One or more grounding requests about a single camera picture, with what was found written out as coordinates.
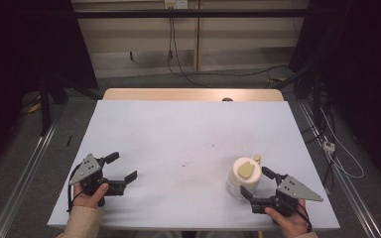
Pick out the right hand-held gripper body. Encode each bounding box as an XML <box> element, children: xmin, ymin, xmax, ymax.
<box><xmin>251</xmin><ymin>174</ymin><xmax>324</xmax><ymax>218</ymax></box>

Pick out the glass jar with cream lid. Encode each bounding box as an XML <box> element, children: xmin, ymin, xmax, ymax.
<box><xmin>225</xmin><ymin>153</ymin><xmax>263</xmax><ymax>201</ymax></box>

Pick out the white board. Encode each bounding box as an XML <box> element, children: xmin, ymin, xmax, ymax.
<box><xmin>47</xmin><ymin>99</ymin><xmax>341</xmax><ymax>231</ymax></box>

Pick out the light wooden strip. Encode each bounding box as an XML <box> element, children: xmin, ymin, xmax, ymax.
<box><xmin>193</xmin><ymin>0</ymin><xmax>201</xmax><ymax>72</ymax></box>

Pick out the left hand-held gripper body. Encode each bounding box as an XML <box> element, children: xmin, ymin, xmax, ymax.
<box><xmin>68</xmin><ymin>153</ymin><xmax>127</xmax><ymax>208</ymax></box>

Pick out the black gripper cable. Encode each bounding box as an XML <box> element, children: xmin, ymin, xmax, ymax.
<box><xmin>297</xmin><ymin>201</ymin><xmax>314</xmax><ymax>233</ymax></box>
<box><xmin>65</xmin><ymin>164</ymin><xmax>84</xmax><ymax>213</ymax></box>

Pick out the white wall socket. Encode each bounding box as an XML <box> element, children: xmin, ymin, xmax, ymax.
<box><xmin>164</xmin><ymin>0</ymin><xmax>190</xmax><ymax>10</ymax></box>

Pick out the black floor cable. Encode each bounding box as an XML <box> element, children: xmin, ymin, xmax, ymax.
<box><xmin>166</xmin><ymin>16</ymin><xmax>292</xmax><ymax>89</ymax></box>

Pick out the white cable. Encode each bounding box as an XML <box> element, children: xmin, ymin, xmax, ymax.
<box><xmin>319</xmin><ymin>108</ymin><xmax>365</xmax><ymax>180</ymax></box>

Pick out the black horizontal bar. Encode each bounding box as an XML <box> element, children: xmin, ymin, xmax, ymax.
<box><xmin>73</xmin><ymin>8</ymin><xmax>313</xmax><ymax>20</ymax></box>

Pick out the black curtain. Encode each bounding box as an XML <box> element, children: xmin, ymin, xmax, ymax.
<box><xmin>288</xmin><ymin>0</ymin><xmax>381</xmax><ymax>186</ymax></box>
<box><xmin>0</xmin><ymin>0</ymin><xmax>99</xmax><ymax>181</ymax></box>

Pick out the black metal stand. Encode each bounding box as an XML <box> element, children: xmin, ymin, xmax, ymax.
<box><xmin>37</xmin><ymin>76</ymin><xmax>69</xmax><ymax>137</ymax></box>

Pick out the person's left hand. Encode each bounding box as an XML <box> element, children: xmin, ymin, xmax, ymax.
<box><xmin>72</xmin><ymin>181</ymin><xmax>110</xmax><ymax>209</ymax></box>

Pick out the metal floor rail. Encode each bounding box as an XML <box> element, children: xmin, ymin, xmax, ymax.
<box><xmin>298</xmin><ymin>100</ymin><xmax>381</xmax><ymax>238</ymax></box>
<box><xmin>0</xmin><ymin>120</ymin><xmax>60</xmax><ymax>238</ymax></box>

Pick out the wooden table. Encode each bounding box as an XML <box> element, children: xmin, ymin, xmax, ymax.
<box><xmin>102</xmin><ymin>87</ymin><xmax>285</xmax><ymax>102</ymax></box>

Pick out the person's right hand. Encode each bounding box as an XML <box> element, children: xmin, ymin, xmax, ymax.
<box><xmin>264</xmin><ymin>198</ymin><xmax>313</xmax><ymax>238</ymax></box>

